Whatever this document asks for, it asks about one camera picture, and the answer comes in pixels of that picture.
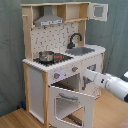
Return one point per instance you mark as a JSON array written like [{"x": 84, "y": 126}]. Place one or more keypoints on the silver cooking pot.
[{"x": 46, "y": 56}]

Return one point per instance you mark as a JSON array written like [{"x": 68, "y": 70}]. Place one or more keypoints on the grey sink basin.
[{"x": 79, "y": 51}]

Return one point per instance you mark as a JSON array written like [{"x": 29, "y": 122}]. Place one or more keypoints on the grey cabinet door handle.
[{"x": 84, "y": 85}]

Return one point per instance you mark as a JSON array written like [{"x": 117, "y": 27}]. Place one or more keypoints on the wooden toy kitchen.
[{"x": 57, "y": 38}]

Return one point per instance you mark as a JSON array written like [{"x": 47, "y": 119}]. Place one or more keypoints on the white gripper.
[{"x": 97, "y": 78}]

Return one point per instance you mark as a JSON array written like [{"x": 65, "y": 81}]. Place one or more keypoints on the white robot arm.
[{"x": 113, "y": 84}]

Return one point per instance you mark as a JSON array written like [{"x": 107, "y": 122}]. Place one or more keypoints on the oven door with window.
[{"x": 63, "y": 102}]

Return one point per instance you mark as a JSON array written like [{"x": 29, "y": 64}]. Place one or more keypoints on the grey ice dispenser panel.
[{"x": 92, "y": 67}]

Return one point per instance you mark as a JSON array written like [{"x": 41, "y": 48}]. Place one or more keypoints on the grey range hood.
[{"x": 48, "y": 18}]

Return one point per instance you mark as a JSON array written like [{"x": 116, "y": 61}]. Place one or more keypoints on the black stovetop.
[{"x": 58, "y": 58}]

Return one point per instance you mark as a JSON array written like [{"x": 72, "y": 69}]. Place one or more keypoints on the right red stove knob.
[{"x": 74, "y": 69}]

